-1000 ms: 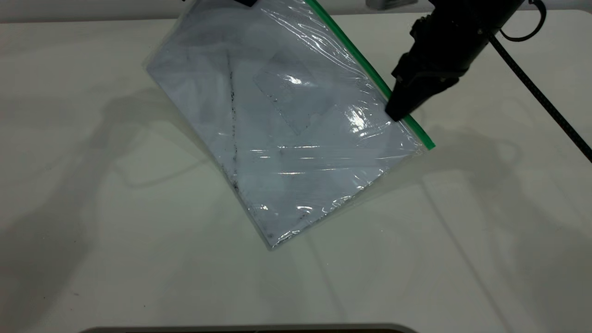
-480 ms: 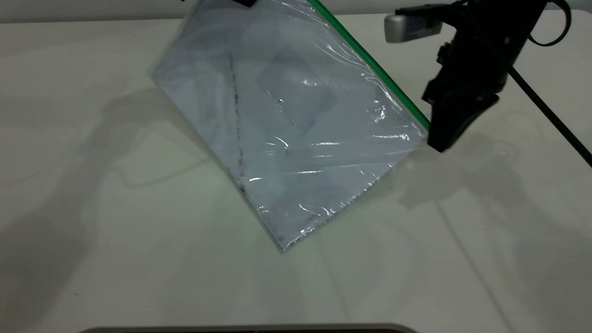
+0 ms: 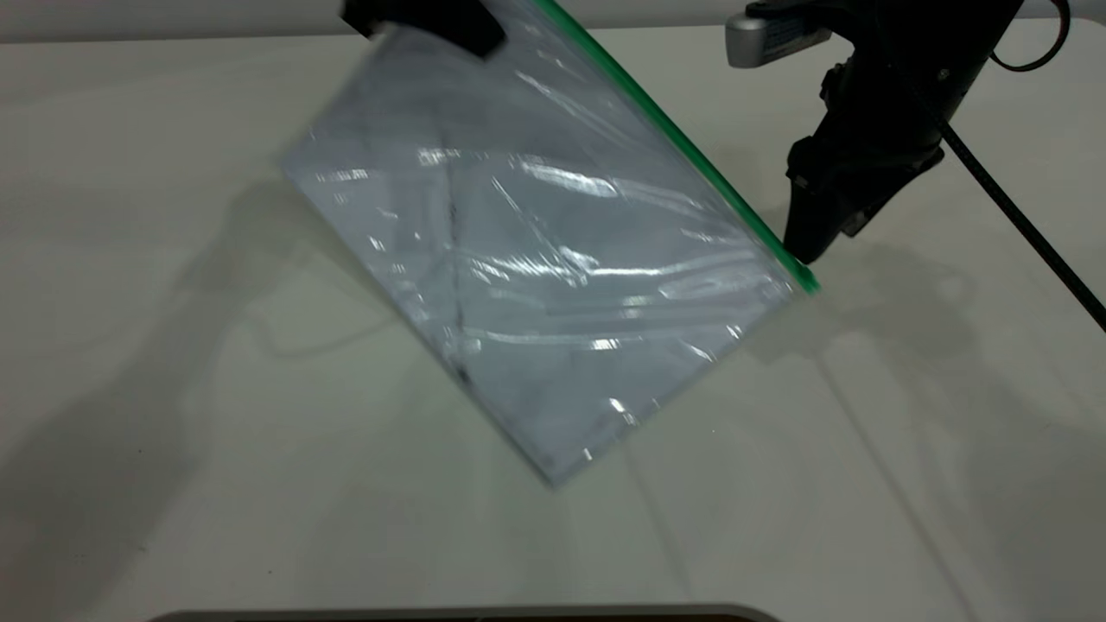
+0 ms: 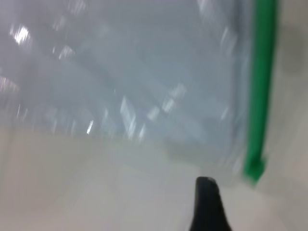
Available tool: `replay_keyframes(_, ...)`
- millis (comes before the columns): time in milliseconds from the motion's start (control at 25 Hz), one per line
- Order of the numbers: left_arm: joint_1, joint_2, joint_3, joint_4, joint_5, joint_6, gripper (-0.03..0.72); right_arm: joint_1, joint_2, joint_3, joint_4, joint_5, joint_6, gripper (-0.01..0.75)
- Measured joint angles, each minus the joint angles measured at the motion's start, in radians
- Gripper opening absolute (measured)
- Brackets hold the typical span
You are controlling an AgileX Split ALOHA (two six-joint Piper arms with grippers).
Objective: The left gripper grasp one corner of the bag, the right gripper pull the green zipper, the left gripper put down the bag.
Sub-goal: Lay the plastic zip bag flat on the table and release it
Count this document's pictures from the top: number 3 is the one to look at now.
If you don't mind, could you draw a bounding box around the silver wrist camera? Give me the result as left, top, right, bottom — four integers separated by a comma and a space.
725, 10, 833, 70

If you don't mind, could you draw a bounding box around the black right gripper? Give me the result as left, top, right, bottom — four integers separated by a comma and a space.
782, 0, 1025, 265

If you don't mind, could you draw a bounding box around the clear plastic zip bag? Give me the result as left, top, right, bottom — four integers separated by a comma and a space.
281, 0, 822, 490

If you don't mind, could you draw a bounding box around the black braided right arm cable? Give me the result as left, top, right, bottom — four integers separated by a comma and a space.
940, 121, 1106, 334

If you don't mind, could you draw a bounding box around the thin black camera cable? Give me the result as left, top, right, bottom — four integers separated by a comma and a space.
988, 0, 1073, 75

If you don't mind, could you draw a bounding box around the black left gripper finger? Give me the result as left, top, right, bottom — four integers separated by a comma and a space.
386, 0, 507, 60
341, 0, 387, 37

